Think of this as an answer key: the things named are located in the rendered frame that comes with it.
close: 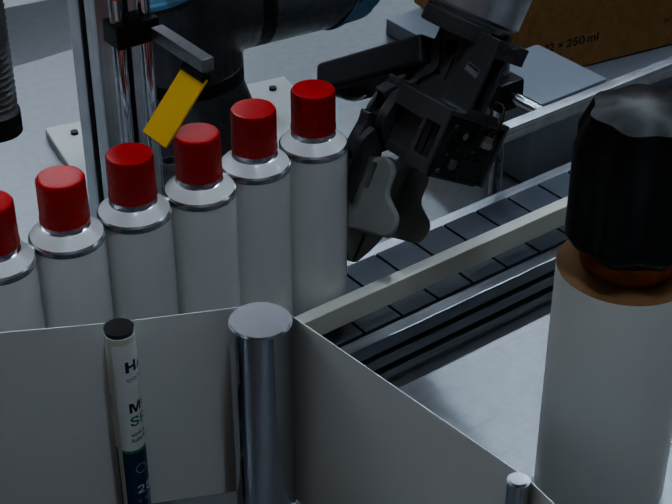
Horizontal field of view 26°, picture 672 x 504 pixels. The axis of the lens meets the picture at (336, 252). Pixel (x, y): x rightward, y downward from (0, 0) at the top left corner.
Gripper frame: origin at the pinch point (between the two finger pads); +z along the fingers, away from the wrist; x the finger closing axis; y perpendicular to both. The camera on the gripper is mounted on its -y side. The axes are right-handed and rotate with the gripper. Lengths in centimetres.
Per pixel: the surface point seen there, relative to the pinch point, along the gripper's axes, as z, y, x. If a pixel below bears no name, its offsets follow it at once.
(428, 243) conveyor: -0.4, -2.2, 11.6
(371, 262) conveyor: 2.5, -2.9, 6.6
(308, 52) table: -6, -47, 32
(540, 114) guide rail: -13.9, -2.6, 18.9
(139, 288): 5.2, 2.5, -20.8
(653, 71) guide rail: -20.9, -2.4, 31.5
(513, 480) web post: -1.9, 38.5, -23.6
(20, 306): 7.5, 2.7, -29.8
